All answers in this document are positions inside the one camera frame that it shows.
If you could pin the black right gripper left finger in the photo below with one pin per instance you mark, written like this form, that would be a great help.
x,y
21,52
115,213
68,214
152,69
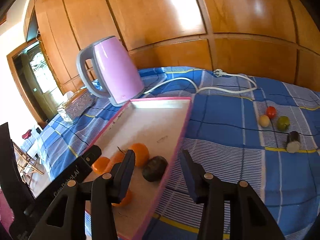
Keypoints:
x,y
108,189

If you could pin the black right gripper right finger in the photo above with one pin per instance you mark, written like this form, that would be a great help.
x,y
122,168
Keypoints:
x,y
205,188

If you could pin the small orange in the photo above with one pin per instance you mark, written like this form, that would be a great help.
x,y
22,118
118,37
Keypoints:
x,y
100,165

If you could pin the large orange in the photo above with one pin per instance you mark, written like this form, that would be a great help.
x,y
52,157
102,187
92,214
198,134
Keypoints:
x,y
141,153

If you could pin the dark brown round fruit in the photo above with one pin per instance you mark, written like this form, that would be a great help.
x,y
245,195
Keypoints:
x,y
155,169

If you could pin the beige round fruit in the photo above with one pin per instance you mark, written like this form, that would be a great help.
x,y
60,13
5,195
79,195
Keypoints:
x,y
264,121

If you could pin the dark cut eggplant piece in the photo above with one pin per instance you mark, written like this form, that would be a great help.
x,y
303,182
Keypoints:
x,y
293,142

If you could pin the red tomato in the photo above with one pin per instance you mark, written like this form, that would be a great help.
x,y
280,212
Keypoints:
x,y
271,112

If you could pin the green tomato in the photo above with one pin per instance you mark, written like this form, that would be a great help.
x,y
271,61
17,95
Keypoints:
x,y
283,123

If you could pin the orange carrot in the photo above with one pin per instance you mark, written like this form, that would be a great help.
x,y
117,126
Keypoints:
x,y
116,158

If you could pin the wooden folding chair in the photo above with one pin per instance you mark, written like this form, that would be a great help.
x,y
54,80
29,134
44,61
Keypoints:
x,y
26,165

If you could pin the blue plaid bedsheet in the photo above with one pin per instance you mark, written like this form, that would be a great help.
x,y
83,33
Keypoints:
x,y
223,135

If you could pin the pink rimmed white tray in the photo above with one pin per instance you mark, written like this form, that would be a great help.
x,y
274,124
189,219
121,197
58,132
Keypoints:
x,y
160,124

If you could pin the silver ornate tissue box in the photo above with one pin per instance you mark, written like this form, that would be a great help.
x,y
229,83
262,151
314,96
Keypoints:
x,y
71,110

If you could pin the pink electric kettle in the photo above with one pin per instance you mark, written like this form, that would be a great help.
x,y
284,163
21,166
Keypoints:
x,y
115,71

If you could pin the wooden door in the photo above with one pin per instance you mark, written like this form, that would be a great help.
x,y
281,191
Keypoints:
x,y
35,81

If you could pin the wooden wardrobe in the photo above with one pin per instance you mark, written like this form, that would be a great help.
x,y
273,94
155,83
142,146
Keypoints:
x,y
266,38

